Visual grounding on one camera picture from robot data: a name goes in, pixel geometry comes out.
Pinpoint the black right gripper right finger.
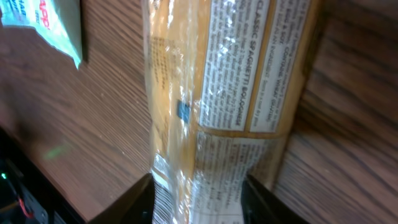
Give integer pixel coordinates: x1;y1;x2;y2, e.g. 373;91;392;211
241;175;308;224

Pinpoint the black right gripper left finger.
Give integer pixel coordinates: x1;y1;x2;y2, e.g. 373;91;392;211
89;174;155;224

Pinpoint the orange spaghetti packet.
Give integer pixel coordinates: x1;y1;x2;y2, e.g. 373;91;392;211
142;0;322;223

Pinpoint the teal snack packet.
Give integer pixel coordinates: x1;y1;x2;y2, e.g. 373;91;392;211
1;0;83;68

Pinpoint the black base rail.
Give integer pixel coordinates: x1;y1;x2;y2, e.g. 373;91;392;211
1;130;85;224

